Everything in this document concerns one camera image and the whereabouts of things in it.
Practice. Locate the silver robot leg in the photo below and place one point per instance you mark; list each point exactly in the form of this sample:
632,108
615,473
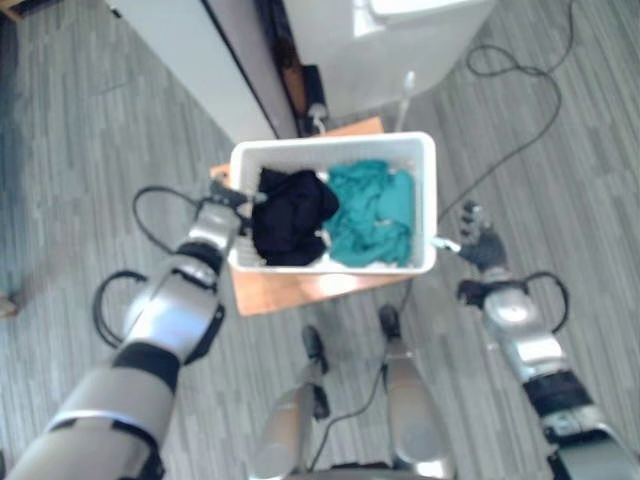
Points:
295,415
407,400

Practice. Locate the silver left robot leg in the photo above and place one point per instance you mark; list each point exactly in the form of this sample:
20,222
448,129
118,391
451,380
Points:
295,415

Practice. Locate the silver right robot leg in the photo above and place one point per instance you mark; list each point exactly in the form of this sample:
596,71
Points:
407,400

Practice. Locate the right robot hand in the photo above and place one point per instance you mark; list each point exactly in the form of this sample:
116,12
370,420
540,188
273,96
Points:
482,239

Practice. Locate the black garment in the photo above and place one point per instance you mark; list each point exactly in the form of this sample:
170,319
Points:
292,220

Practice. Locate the small wooden table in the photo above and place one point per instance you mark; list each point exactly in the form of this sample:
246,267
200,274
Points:
300,280

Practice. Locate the teal garment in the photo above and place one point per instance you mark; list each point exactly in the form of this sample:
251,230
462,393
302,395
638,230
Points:
372,212

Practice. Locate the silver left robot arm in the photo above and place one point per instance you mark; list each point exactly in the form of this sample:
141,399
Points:
145,345

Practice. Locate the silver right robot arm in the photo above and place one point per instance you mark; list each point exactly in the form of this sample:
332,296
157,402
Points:
535,345

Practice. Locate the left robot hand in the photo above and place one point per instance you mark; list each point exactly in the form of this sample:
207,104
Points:
231,196

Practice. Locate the white washing machine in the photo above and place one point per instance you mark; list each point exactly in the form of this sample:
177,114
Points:
395,45

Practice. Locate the white plastic laundry basket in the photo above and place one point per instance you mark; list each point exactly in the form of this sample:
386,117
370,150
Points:
335,200

